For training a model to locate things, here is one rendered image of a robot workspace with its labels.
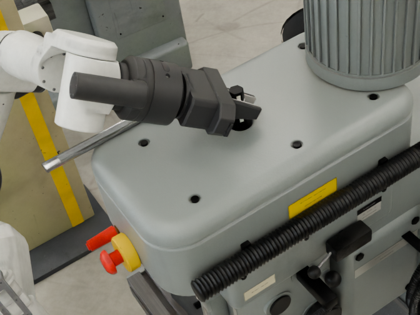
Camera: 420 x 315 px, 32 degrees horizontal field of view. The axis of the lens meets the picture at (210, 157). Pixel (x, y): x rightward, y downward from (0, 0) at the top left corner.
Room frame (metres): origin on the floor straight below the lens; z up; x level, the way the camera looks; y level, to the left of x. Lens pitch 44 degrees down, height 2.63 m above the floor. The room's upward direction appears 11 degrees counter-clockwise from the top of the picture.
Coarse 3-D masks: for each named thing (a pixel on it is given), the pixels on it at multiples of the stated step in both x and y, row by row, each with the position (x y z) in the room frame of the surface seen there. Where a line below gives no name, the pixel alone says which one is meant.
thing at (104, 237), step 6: (108, 228) 0.81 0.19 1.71; (114, 228) 0.81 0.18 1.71; (102, 234) 0.80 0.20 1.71; (108, 234) 0.80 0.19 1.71; (114, 234) 0.80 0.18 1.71; (90, 240) 0.80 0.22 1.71; (96, 240) 0.79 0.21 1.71; (102, 240) 0.79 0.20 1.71; (108, 240) 0.80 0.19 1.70; (90, 246) 0.79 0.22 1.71; (96, 246) 0.79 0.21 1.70
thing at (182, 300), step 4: (172, 296) 1.20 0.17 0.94; (176, 296) 1.18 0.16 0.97; (180, 296) 1.16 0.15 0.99; (184, 296) 1.14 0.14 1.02; (188, 296) 1.12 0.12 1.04; (192, 296) 1.10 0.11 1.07; (176, 300) 1.19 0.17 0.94; (180, 300) 1.17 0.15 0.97; (184, 300) 1.15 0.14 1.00; (188, 300) 1.13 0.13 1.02; (192, 300) 1.11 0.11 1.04; (196, 300) 1.09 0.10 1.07; (180, 304) 1.17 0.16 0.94; (184, 304) 1.15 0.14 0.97; (188, 304) 1.13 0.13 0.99; (192, 304) 1.11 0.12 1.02; (184, 308) 1.16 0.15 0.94; (188, 308) 1.14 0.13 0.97; (192, 308) 1.12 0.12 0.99; (200, 308) 1.08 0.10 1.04; (188, 312) 1.14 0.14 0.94; (192, 312) 1.12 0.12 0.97; (196, 312) 1.10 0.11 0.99; (200, 312) 1.09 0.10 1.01
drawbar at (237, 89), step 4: (232, 88) 0.82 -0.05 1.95; (236, 88) 0.82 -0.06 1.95; (240, 88) 0.81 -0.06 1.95; (232, 92) 0.81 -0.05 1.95; (236, 92) 0.81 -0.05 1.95; (240, 92) 0.80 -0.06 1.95; (232, 96) 0.81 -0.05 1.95; (236, 96) 0.80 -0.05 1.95; (244, 100) 0.81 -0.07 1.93; (236, 120) 0.81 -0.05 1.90; (244, 120) 0.80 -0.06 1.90; (236, 124) 0.81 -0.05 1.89; (240, 124) 0.80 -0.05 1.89; (244, 124) 0.80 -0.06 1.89; (236, 128) 0.81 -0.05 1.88; (240, 128) 0.80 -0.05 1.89; (244, 128) 0.80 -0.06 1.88; (248, 128) 0.81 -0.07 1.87
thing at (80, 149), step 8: (112, 128) 0.85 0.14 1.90; (120, 128) 0.84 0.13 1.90; (128, 128) 0.84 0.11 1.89; (96, 136) 0.83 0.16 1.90; (104, 136) 0.83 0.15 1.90; (112, 136) 0.83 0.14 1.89; (80, 144) 0.82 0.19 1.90; (88, 144) 0.82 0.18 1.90; (96, 144) 0.82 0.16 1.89; (64, 152) 0.81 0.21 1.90; (72, 152) 0.81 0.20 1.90; (80, 152) 0.81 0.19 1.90; (48, 160) 0.80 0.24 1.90; (56, 160) 0.80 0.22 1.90; (64, 160) 0.80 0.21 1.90; (48, 168) 0.79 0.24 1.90
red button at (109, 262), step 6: (102, 252) 0.71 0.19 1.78; (114, 252) 0.71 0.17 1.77; (102, 258) 0.70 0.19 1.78; (108, 258) 0.69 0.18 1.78; (114, 258) 0.70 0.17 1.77; (120, 258) 0.70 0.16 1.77; (102, 264) 0.70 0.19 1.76; (108, 264) 0.69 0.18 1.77; (114, 264) 0.69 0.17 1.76; (108, 270) 0.69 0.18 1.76; (114, 270) 0.68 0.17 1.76
